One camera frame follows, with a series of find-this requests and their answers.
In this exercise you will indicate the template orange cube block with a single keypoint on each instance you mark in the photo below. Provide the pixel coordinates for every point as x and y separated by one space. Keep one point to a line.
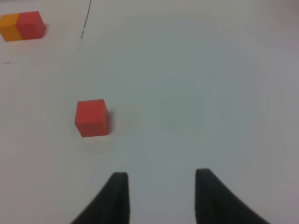
8 28

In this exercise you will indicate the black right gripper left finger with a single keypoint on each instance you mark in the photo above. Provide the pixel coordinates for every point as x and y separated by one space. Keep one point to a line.
111 204

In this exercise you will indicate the template red cube block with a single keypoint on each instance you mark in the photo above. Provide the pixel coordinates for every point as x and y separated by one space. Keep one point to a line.
30 25

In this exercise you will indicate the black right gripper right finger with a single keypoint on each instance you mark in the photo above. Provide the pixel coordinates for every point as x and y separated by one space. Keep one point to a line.
216 204

